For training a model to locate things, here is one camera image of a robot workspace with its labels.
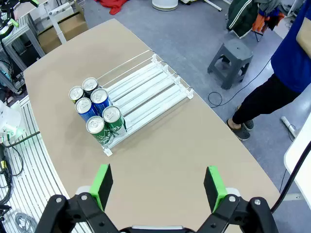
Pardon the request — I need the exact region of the silver can left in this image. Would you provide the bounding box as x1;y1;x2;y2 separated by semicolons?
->
82;77;103;97

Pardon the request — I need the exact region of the grey coiled cable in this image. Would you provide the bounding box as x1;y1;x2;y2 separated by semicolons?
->
14;212;38;233

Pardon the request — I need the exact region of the white can dispenser rack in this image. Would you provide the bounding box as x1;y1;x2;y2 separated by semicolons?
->
70;50;195;156

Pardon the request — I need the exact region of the grey plastic stool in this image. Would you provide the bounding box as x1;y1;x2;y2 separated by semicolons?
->
207;38;254;90

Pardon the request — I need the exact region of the grey aluminium profile frame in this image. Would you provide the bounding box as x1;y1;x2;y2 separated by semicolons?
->
0;14;46;95

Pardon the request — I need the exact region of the white desk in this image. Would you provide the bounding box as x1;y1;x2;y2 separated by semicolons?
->
280;116;311;201

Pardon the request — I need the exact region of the blue pocari sweat can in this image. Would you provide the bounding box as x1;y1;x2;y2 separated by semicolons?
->
90;88;112;115
74;97;100;123

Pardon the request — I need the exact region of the black pepsi zero can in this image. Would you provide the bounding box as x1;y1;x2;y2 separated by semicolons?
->
68;85;86;105

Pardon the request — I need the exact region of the orange cloth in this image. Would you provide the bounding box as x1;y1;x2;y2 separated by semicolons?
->
252;11;285;32

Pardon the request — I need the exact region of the red cloth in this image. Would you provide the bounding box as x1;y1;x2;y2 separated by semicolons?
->
94;0;128;16

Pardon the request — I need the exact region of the white round air purifier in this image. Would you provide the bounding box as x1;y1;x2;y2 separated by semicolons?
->
152;0;178;12

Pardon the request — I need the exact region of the brown cardboard box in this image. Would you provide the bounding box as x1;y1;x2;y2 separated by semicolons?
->
37;12;88;54

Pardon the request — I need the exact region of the thin black floor cable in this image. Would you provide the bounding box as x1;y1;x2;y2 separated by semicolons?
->
207;58;273;109

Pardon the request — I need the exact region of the person's left forearm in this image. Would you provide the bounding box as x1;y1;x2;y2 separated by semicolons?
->
295;14;311;55

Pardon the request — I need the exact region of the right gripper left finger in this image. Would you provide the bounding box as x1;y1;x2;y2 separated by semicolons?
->
35;164;120;233

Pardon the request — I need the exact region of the dark grey shoe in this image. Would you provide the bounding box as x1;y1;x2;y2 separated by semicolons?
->
225;118;251;141
242;118;255;131

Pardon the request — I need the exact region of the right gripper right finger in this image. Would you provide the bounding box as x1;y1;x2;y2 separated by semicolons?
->
196;166;280;233

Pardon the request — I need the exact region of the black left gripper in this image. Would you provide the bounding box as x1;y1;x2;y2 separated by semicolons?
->
0;0;39;29

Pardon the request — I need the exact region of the slotted aluminium base plate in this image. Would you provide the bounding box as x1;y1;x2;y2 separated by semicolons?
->
0;94;88;233

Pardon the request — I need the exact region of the small wooden white-legged table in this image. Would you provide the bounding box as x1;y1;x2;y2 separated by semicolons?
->
14;0;85;45

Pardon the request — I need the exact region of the green soda can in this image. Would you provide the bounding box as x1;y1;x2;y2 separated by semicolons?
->
86;116;115;146
102;105;127;135

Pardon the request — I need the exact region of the dark green striped jacket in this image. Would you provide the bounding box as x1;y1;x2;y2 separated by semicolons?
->
226;0;259;39

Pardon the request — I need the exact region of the person in blue jersey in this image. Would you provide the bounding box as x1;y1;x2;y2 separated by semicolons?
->
232;0;311;126

